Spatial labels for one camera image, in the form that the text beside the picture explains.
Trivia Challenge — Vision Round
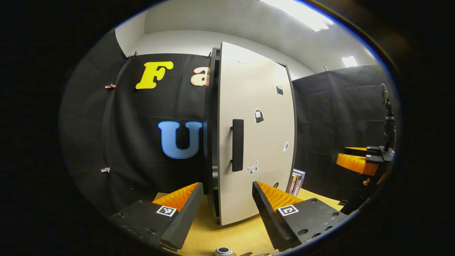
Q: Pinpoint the long ceiling light panel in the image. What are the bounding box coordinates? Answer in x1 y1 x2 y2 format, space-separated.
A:
258 0 334 32

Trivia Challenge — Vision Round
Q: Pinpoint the book with white cover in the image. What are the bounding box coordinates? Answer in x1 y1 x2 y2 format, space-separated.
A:
286 172 297 195

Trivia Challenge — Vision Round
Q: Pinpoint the book with purple cover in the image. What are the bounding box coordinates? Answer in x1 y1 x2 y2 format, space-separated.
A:
292 169 306 197

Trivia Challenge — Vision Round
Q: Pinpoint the dark grey cabinet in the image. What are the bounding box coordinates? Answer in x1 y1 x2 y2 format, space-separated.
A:
203 47 298 224

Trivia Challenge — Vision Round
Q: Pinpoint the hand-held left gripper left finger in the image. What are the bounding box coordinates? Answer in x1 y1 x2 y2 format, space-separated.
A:
110 182 204 251

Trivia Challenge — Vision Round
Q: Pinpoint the beige cabinet door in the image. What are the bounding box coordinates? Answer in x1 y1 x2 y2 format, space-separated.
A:
218 42 297 226

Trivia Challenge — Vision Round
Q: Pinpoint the black backdrop cloth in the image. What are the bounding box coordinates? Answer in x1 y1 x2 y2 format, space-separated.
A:
60 28 397 214

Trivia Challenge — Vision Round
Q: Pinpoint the black door handle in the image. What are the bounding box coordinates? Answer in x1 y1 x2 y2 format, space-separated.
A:
230 119 245 172

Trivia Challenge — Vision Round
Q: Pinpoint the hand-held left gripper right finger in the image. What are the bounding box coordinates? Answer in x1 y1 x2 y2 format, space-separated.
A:
252 181 350 250

